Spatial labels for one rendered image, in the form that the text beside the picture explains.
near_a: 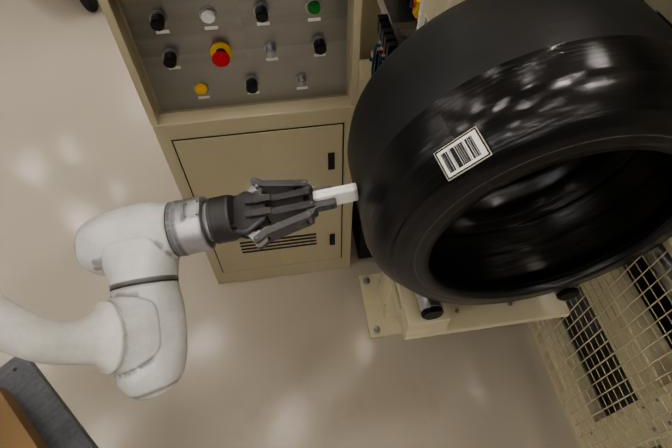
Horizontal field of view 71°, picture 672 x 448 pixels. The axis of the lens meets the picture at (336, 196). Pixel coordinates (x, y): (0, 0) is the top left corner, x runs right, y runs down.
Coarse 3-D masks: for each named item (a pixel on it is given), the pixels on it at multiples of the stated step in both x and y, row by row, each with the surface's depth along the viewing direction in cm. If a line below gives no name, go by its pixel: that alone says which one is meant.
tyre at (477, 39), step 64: (512, 0) 62; (576, 0) 61; (640, 0) 66; (384, 64) 72; (448, 64) 61; (512, 64) 56; (576, 64) 54; (640, 64) 53; (384, 128) 67; (448, 128) 57; (512, 128) 54; (576, 128) 53; (640, 128) 55; (384, 192) 65; (448, 192) 60; (512, 192) 106; (576, 192) 98; (640, 192) 87; (384, 256) 74; (448, 256) 98; (512, 256) 99; (576, 256) 94
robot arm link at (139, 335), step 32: (128, 288) 70; (160, 288) 71; (0, 320) 57; (32, 320) 60; (96, 320) 65; (128, 320) 66; (160, 320) 69; (32, 352) 59; (64, 352) 61; (96, 352) 64; (128, 352) 65; (160, 352) 68; (128, 384) 67; (160, 384) 68
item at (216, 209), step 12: (216, 204) 73; (228, 204) 73; (240, 204) 76; (264, 204) 75; (216, 216) 72; (228, 216) 72; (240, 216) 74; (264, 216) 74; (216, 228) 72; (228, 228) 72; (240, 228) 73; (252, 228) 73; (216, 240) 74; (228, 240) 74
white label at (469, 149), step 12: (468, 132) 56; (456, 144) 56; (468, 144) 56; (480, 144) 55; (444, 156) 57; (456, 156) 56; (468, 156) 56; (480, 156) 55; (444, 168) 57; (456, 168) 56; (468, 168) 56
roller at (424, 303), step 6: (420, 300) 93; (426, 300) 92; (432, 300) 92; (420, 306) 93; (426, 306) 92; (432, 306) 91; (438, 306) 92; (420, 312) 93; (426, 312) 92; (432, 312) 91; (438, 312) 92; (426, 318) 93; (432, 318) 94
